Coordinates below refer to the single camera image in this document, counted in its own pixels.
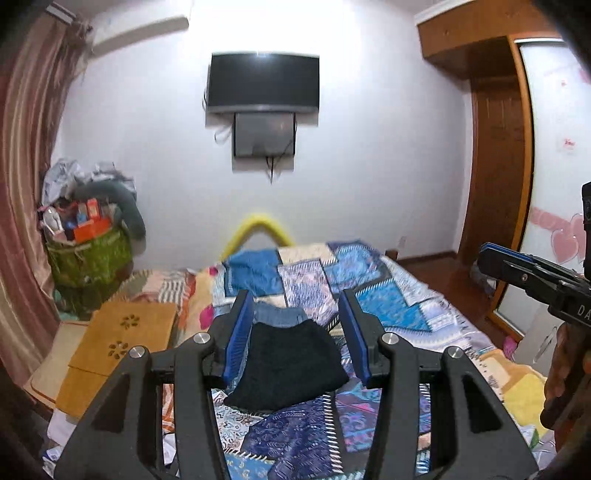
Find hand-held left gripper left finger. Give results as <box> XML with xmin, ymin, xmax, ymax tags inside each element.
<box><xmin>53</xmin><ymin>290</ymin><xmax>256</xmax><ymax>480</ymax></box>

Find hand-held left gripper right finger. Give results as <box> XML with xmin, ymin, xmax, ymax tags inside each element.
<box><xmin>341</xmin><ymin>288</ymin><xmax>540</xmax><ymax>480</ymax></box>

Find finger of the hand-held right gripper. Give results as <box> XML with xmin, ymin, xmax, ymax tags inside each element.
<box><xmin>479</xmin><ymin>243</ymin><xmax>583</xmax><ymax>278</ymax></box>
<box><xmin>477</xmin><ymin>251</ymin><xmax>576</xmax><ymax>306</ymax></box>

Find black pants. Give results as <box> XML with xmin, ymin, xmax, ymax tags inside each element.
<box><xmin>223</xmin><ymin>320</ymin><xmax>350</xmax><ymax>411</ymax></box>

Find person's right hand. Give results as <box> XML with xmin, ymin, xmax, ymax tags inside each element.
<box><xmin>544</xmin><ymin>323</ymin><xmax>583</xmax><ymax>416</ymax></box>

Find blue jeans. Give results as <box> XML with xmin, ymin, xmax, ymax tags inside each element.
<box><xmin>253</xmin><ymin>302</ymin><xmax>309</xmax><ymax>329</ymax></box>

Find blue patchwork blanket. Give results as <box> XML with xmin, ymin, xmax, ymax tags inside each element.
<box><xmin>157</xmin><ymin>240</ymin><xmax>509</xmax><ymax>480</ymax></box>

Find wooden wardrobe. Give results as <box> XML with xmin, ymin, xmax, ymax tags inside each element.
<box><xmin>418</xmin><ymin>14</ymin><xmax>561</xmax><ymax>268</ymax></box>

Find striped beige blanket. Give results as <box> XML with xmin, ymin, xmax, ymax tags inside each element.
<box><xmin>131</xmin><ymin>268</ymin><xmax>197</xmax><ymax>306</ymax></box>

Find orange floral blanket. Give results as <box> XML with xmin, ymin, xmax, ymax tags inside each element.
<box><xmin>475</xmin><ymin>348</ymin><xmax>552</xmax><ymax>444</ymax></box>

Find wooden lap table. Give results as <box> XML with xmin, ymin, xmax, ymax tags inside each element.
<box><xmin>54</xmin><ymin>300</ymin><xmax>180</xmax><ymax>421</ymax></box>

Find yellow foam tube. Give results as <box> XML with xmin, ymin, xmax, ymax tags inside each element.
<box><xmin>219</xmin><ymin>213</ymin><xmax>296</xmax><ymax>261</ymax></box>

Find white wardrobe sliding door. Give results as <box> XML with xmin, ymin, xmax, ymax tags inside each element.
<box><xmin>489</xmin><ymin>37</ymin><xmax>591</xmax><ymax>333</ymax></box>

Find grey plush pillow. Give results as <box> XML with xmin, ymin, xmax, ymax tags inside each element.
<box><xmin>74</xmin><ymin>181</ymin><xmax>147</xmax><ymax>241</ymax></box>

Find green fabric bag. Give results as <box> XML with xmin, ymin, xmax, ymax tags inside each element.
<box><xmin>45</xmin><ymin>226</ymin><xmax>134</xmax><ymax>315</ymax></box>

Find orange box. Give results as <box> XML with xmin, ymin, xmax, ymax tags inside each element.
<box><xmin>73</xmin><ymin>217</ymin><xmax>113</xmax><ymax>244</ymax></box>

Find beige flat board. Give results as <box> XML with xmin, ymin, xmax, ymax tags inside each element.
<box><xmin>23</xmin><ymin>320</ymin><xmax>90</xmax><ymax>409</ymax></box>

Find white paper sheets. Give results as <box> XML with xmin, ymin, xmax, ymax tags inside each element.
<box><xmin>46</xmin><ymin>407</ymin><xmax>93</xmax><ymax>462</ymax></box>

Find pile of crumpled clothes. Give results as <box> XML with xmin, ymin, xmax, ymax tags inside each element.
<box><xmin>41</xmin><ymin>158</ymin><xmax>137</xmax><ymax>204</ymax></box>

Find pink striped curtain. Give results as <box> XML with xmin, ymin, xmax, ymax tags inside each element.
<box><xmin>0</xmin><ymin>14</ymin><xmax>88</xmax><ymax>388</ymax></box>

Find dark wall-mounted box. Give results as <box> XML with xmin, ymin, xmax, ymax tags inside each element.
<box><xmin>233</xmin><ymin>112</ymin><xmax>297</xmax><ymax>158</ymax></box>

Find black wall-mounted television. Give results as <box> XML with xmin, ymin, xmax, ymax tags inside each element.
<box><xmin>206</xmin><ymin>52</ymin><xmax>320</xmax><ymax>115</ymax></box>

